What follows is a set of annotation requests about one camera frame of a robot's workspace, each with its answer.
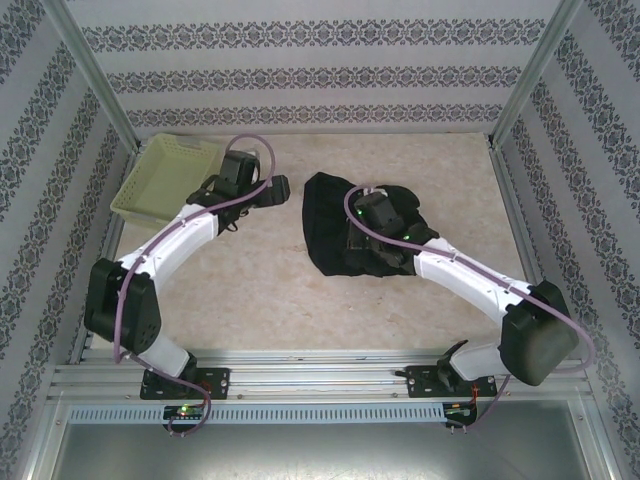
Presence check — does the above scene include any black t-shirt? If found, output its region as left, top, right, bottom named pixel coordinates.
left=302, top=171, right=441, bottom=278

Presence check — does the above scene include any pale green plastic basket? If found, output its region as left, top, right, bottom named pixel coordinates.
left=109, top=132, right=222, bottom=224

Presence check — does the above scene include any steel sheet panel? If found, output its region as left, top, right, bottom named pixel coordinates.
left=27, top=397, right=619, bottom=480

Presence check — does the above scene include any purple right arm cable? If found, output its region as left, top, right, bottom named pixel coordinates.
left=343, top=184, right=594, bottom=436

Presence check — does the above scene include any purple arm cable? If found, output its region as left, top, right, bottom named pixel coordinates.
left=343, top=184, right=594, bottom=436
left=112, top=134, right=279, bottom=439

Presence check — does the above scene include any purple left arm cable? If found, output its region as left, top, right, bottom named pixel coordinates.
left=112, top=134, right=279, bottom=439

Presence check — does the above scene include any aluminium side rail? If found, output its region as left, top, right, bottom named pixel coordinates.
left=67, top=144, right=151, bottom=366
left=488, top=144, right=574, bottom=361

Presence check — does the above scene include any aluminium frame post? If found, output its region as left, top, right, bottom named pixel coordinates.
left=47, top=0, right=146, bottom=151
left=489, top=0, right=589, bottom=151

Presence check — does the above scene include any aluminium base rail beam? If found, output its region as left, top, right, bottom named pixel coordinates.
left=47, top=349, right=594, bottom=401

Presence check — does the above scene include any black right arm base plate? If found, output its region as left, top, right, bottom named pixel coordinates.
left=405, top=364, right=499, bottom=400

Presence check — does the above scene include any slotted grey cable duct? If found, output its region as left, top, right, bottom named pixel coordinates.
left=67, top=403, right=447, bottom=424

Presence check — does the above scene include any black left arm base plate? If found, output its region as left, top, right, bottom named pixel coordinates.
left=139, top=367, right=232, bottom=401

